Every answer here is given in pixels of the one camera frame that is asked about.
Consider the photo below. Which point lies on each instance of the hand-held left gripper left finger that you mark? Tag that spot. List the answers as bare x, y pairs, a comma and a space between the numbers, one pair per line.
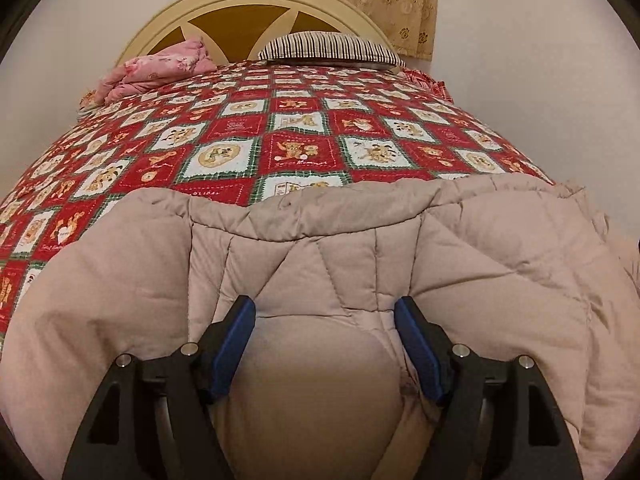
232, 345

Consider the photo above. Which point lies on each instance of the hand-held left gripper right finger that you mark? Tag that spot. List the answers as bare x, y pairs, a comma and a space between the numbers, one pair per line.
420, 350

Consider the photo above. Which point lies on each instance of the beige puffer jacket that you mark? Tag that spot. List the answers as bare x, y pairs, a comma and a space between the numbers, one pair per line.
320, 260

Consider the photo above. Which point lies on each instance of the red printed bedspread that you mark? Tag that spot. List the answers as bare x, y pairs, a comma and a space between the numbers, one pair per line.
300, 150

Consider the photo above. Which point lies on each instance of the red ruffled cloth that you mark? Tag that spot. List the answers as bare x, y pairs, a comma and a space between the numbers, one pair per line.
430, 82

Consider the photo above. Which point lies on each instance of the pink folded blanket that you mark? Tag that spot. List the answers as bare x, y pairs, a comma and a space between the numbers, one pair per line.
160, 65

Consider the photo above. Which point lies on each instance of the striped pillow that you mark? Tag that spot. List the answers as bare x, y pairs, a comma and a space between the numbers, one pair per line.
325, 47

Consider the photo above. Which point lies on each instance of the cream wooden headboard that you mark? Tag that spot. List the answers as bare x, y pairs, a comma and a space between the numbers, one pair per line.
225, 20

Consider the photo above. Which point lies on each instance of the cream floral curtain panel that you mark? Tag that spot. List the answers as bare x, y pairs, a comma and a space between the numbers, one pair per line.
395, 5

